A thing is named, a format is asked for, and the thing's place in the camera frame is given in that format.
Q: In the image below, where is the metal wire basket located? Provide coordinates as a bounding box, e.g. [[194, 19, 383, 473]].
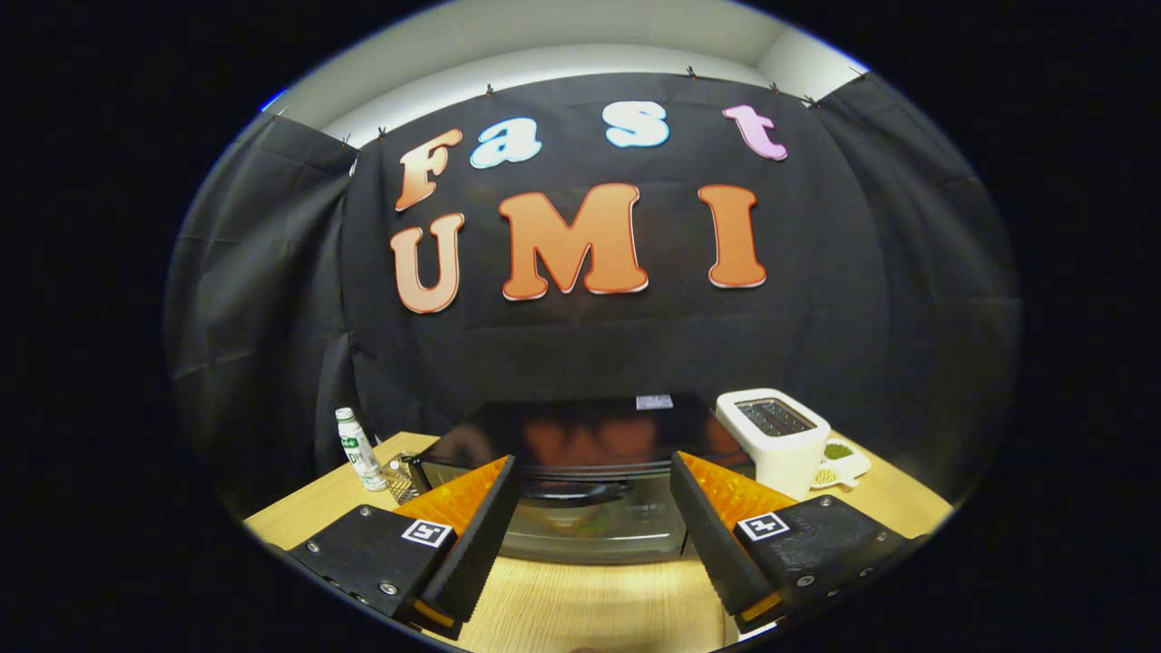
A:
[[381, 453, 427, 505]]

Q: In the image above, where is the white bottle green label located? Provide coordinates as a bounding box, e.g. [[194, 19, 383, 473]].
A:
[[335, 407, 388, 492]]

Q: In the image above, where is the white divided bean dish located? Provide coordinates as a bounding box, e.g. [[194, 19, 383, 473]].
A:
[[810, 439, 872, 491]]

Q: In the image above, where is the white pop-up toaster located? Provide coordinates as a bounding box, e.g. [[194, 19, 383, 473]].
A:
[[715, 388, 832, 502]]

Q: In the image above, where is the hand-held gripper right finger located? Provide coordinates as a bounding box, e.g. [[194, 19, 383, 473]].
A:
[[669, 451, 917, 636]]

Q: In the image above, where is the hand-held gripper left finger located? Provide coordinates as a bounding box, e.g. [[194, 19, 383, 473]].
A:
[[288, 453, 520, 641]]

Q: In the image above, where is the black toaster oven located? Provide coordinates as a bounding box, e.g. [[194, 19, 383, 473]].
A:
[[404, 395, 754, 565]]

